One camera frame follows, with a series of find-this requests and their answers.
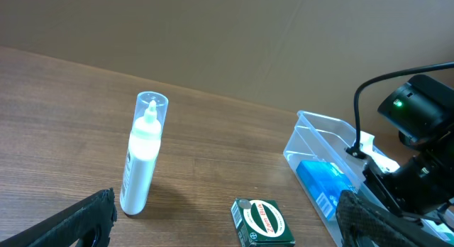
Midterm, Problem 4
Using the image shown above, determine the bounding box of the black right camera cable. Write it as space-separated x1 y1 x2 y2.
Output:
345 61 454 159

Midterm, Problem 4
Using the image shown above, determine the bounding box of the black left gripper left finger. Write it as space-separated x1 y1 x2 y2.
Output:
1 188 117 247

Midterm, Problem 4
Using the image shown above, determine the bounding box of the white spray bottle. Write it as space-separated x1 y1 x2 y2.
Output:
120 91 169 216

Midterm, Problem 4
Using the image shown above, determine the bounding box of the clear plastic container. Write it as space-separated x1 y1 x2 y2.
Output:
284 111 453 246

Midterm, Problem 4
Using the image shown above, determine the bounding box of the blue lozenge box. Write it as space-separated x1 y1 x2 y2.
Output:
297 160 356 220

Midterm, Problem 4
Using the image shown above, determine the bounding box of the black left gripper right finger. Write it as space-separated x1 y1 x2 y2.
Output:
336 190 450 247

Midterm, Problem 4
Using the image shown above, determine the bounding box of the green Zam-Buk box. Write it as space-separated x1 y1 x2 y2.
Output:
231 198 296 247

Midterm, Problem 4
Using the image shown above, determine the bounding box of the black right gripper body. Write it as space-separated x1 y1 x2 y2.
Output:
362 149 453 221

